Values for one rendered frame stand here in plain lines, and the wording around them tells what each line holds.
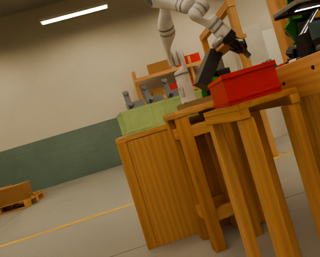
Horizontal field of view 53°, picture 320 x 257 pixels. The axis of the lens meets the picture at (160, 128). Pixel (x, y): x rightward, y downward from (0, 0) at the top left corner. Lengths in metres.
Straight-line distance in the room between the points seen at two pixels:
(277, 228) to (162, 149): 1.12
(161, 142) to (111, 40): 6.92
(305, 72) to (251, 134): 0.35
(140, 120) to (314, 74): 1.26
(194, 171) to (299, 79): 0.79
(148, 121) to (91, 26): 6.99
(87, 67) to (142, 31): 1.75
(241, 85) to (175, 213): 1.26
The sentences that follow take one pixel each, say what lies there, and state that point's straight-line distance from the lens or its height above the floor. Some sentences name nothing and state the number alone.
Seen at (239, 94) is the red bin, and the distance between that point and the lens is 1.24.
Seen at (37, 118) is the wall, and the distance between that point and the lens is 8.93.
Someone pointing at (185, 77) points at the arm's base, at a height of 1.03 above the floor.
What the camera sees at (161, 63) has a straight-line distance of 8.27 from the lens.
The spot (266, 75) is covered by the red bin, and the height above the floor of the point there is 0.87.
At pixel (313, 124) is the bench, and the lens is 2.44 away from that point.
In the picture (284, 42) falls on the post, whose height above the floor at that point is 1.09.
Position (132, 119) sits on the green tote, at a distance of 2.23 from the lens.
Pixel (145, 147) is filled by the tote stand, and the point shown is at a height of 0.68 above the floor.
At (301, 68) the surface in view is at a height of 0.86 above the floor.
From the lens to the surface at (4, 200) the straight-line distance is 6.73.
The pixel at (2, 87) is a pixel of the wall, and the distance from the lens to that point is 9.27.
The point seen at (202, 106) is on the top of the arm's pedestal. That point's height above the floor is 0.83.
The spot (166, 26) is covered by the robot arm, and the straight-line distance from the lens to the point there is 1.86.
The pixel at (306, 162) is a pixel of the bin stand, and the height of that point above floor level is 0.51.
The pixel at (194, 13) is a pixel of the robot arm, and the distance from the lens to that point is 1.55.
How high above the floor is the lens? 0.82
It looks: 1 degrees down
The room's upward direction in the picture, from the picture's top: 17 degrees counter-clockwise
